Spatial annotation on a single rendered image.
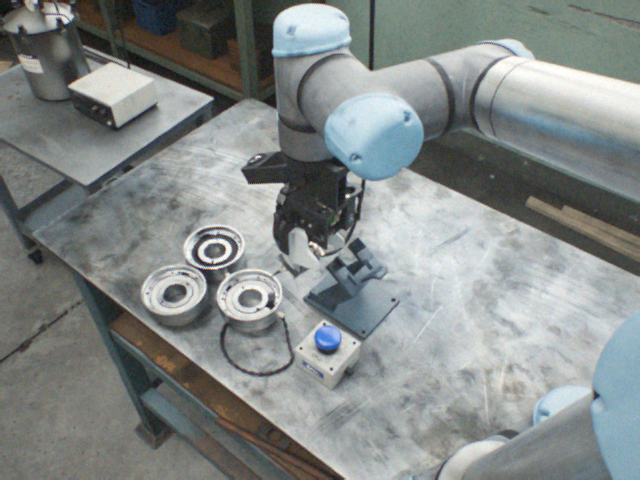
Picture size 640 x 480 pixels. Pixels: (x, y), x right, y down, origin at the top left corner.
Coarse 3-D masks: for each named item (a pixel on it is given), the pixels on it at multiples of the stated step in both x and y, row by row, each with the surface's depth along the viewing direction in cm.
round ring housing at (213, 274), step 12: (204, 228) 103; (216, 228) 103; (228, 228) 103; (192, 240) 102; (216, 240) 103; (240, 240) 102; (204, 252) 101; (216, 252) 104; (228, 252) 100; (240, 252) 99; (192, 264) 97; (228, 264) 97; (240, 264) 99; (204, 276) 98; (216, 276) 98
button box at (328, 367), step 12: (324, 324) 88; (312, 336) 86; (348, 336) 86; (300, 348) 85; (312, 348) 85; (336, 348) 84; (348, 348) 85; (360, 348) 86; (300, 360) 86; (312, 360) 83; (324, 360) 83; (336, 360) 83; (348, 360) 85; (312, 372) 85; (324, 372) 83; (336, 372) 83; (348, 372) 85; (324, 384) 85; (336, 384) 85
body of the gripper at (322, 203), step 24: (312, 168) 64; (336, 168) 64; (288, 192) 70; (312, 192) 69; (336, 192) 65; (360, 192) 70; (288, 216) 71; (312, 216) 68; (336, 216) 71; (360, 216) 73; (312, 240) 71
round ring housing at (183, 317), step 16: (160, 272) 96; (176, 272) 97; (192, 272) 97; (144, 288) 94; (160, 288) 95; (176, 288) 96; (144, 304) 91; (160, 304) 93; (176, 304) 92; (160, 320) 91; (176, 320) 91; (192, 320) 93
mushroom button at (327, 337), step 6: (318, 330) 84; (324, 330) 83; (330, 330) 83; (336, 330) 83; (318, 336) 83; (324, 336) 83; (330, 336) 83; (336, 336) 83; (318, 342) 82; (324, 342) 82; (330, 342) 82; (336, 342) 82; (324, 348) 82; (330, 348) 82
